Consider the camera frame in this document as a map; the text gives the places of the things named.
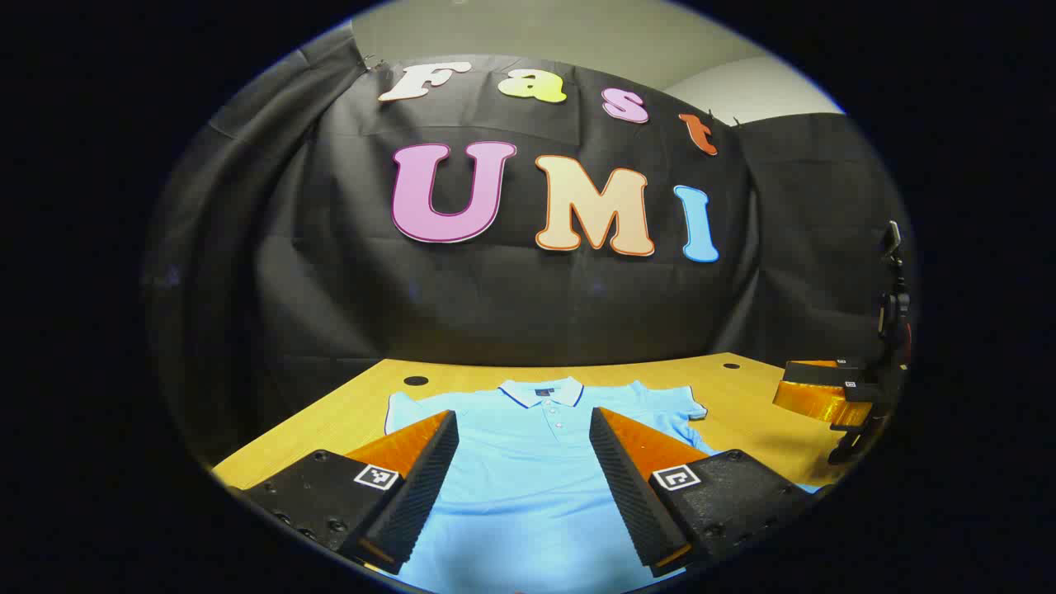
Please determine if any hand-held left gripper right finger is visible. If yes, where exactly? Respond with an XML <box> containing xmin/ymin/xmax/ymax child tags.
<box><xmin>589</xmin><ymin>407</ymin><xmax>818</xmax><ymax>578</ymax></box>

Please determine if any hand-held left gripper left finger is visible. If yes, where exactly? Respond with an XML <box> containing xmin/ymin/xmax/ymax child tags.
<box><xmin>227</xmin><ymin>410</ymin><xmax>460</xmax><ymax>576</ymax></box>

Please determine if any black backdrop cloth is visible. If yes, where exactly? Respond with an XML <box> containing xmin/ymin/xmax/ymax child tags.
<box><xmin>142</xmin><ymin>23</ymin><xmax>917</xmax><ymax>467</ymax></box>

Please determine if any light blue T-shirt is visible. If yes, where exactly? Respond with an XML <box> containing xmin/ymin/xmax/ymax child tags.
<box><xmin>384</xmin><ymin>377</ymin><xmax>826</xmax><ymax>594</ymax></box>

